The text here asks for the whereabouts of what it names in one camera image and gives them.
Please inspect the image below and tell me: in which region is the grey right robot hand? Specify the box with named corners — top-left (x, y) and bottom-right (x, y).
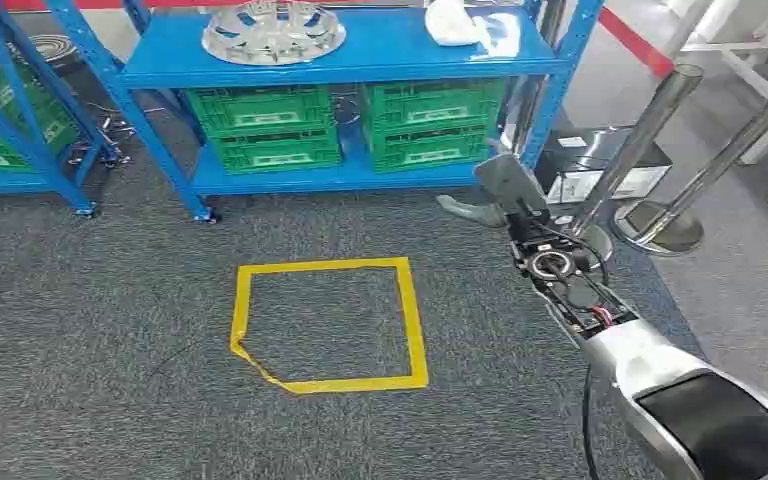
top-left (435, 193), bottom-right (511, 231)

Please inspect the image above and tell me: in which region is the white curved plastic part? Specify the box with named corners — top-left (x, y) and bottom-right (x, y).
top-left (424, 0), bottom-right (485, 48)

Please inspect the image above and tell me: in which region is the black box white label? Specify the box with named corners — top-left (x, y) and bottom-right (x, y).
top-left (533, 125), bottom-right (674, 205)

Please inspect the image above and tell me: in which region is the blue metal shelf rack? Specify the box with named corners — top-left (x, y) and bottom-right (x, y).
top-left (42, 0), bottom-right (605, 225)
top-left (0, 0), bottom-right (124, 219)

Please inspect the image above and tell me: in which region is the silver wheel hubcap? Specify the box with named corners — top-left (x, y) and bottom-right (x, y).
top-left (201, 0), bottom-right (348, 67)

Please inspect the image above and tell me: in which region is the black ribbed round base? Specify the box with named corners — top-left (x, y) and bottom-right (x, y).
top-left (7, 33), bottom-right (82, 69)

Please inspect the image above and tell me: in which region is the chrome stanchion post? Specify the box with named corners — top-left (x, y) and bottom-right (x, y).
top-left (499, 0), bottom-right (567, 160)
top-left (612, 62), bottom-right (768, 257)
top-left (568, 63), bottom-right (705, 268)

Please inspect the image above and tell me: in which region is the floor cable tangle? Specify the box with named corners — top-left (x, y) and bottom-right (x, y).
top-left (65, 99), bottom-right (167, 171)

